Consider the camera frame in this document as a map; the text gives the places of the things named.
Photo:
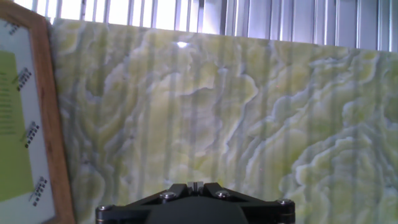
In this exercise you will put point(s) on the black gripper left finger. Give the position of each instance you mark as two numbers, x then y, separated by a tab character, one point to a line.
155	199

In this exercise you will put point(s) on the wooden picture frame green sheet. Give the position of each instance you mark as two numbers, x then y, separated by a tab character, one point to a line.
49	124

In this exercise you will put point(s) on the green marble pattern mat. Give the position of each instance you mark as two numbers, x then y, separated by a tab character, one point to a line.
217	109

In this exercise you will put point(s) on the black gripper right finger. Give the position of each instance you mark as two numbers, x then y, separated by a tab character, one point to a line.
239	199

